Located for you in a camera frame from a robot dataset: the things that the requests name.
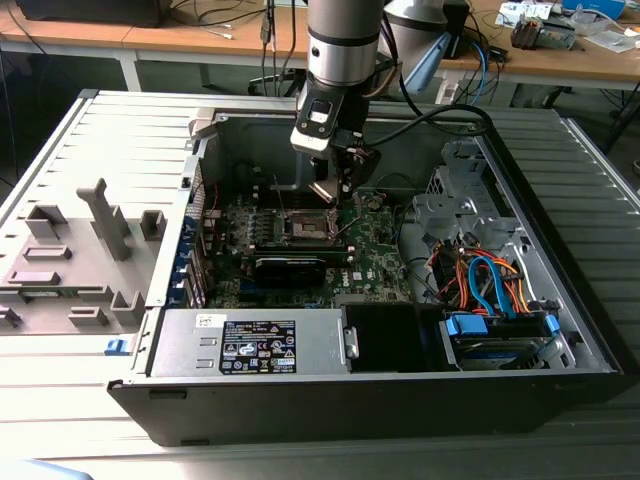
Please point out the open black PC case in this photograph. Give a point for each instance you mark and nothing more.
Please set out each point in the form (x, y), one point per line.
(350, 410)

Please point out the blue cardboard box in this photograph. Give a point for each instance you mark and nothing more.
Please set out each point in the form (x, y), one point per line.
(595, 7)

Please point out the metal locking lever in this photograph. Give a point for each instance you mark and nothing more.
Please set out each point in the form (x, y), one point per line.
(279, 192)
(353, 218)

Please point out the black graphics card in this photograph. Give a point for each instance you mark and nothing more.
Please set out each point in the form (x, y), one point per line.
(290, 272)

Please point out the metal drive cage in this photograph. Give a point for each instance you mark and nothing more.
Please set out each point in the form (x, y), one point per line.
(450, 210)

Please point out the hard disk in blue carrier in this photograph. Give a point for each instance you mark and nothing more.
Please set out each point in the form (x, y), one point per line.
(467, 327)

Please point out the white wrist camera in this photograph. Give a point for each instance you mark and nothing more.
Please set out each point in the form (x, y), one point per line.
(312, 135)

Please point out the black upright box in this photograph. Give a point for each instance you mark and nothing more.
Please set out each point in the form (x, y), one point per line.
(456, 30)

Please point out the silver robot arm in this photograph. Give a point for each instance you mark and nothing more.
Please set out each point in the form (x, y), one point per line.
(342, 55)

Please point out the green motherboard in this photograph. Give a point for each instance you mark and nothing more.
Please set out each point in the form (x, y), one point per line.
(370, 250)

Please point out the grey metal drive unit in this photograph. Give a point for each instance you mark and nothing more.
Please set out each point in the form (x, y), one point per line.
(559, 35)

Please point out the wooden desk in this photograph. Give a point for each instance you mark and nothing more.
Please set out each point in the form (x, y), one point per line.
(75, 35)
(550, 65)

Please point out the black plastic duct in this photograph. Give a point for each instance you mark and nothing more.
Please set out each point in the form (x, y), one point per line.
(385, 340)

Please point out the CPU socket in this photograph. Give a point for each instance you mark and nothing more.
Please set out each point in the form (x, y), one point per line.
(305, 227)

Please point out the round coin battery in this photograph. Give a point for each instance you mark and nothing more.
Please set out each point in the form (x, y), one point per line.
(376, 203)

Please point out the grey power supply unit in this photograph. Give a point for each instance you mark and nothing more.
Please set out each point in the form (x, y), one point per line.
(175, 345)

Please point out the dark finned heatsink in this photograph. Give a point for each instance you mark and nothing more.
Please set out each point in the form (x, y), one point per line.
(526, 32)

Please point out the grey parts rack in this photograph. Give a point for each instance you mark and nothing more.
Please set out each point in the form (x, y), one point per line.
(75, 240)

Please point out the pale blue rounded object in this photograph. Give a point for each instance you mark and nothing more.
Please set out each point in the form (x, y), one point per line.
(30, 472)

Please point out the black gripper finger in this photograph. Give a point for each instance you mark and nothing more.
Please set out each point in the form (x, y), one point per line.
(320, 167)
(357, 167)

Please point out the blue plastic clip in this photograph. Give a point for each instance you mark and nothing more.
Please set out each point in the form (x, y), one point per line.
(116, 347)

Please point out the green RAM stick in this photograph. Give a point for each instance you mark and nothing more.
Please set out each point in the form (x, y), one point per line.
(45, 294)

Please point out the black flat equipment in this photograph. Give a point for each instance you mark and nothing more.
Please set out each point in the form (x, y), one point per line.
(90, 12)

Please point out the clear plastic bag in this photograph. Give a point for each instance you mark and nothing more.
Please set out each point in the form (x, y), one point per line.
(612, 41)

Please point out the white power adapter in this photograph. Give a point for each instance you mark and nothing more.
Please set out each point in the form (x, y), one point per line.
(445, 90)

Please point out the silver CPU plate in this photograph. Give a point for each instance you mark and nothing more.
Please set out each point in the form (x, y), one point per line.
(322, 191)

